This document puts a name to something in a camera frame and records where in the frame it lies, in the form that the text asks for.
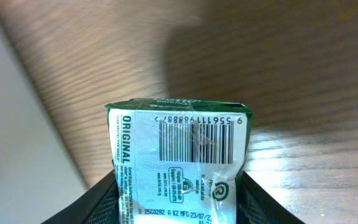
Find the green and white soap packet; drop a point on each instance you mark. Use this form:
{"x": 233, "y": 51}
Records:
{"x": 178, "y": 160}

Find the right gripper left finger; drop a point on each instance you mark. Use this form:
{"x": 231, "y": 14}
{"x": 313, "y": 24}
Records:
{"x": 100, "y": 204}

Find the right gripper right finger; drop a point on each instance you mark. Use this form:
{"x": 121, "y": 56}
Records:
{"x": 255, "y": 205}

